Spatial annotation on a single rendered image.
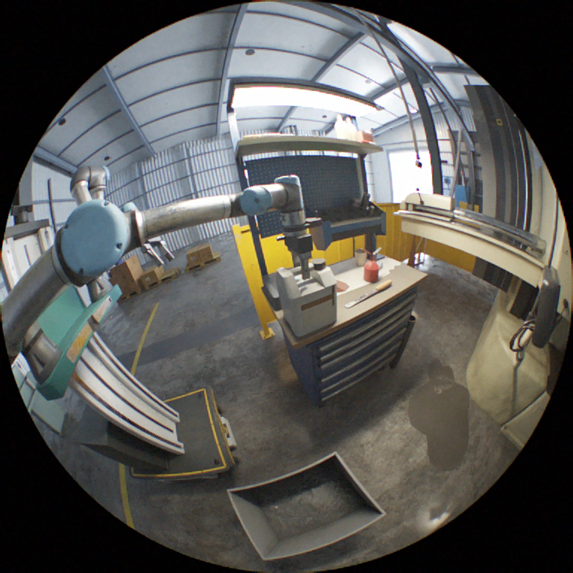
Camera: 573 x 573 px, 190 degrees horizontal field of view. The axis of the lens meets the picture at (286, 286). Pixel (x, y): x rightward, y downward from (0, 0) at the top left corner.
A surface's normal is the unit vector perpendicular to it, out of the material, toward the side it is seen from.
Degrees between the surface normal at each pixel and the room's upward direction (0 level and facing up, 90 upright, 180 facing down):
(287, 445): 0
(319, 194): 90
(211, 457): 0
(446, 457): 0
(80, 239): 90
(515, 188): 90
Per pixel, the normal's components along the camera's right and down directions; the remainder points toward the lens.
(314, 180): 0.35, 0.41
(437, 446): -0.17, -0.86
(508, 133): -0.90, 0.33
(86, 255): 0.81, 0.16
